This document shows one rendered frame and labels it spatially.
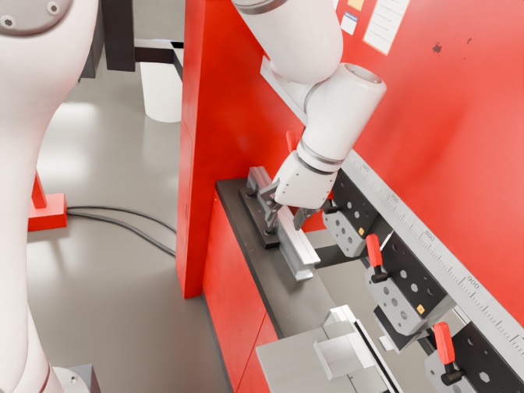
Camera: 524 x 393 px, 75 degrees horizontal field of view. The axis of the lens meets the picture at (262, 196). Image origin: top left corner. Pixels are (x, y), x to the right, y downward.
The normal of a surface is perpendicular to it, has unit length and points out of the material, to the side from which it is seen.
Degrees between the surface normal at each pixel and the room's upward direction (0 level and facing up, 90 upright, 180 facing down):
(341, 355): 0
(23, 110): 129
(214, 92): 90
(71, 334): 0
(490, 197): 90
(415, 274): 90
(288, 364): 0
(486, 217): 90
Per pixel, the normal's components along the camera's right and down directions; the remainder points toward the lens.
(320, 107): -0.88, -0.01
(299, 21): 0.39, 0.77
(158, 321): 0.19, -0.74
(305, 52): 0.16, 0.89
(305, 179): 0.07, 0.67
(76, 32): 0.82, 0.58
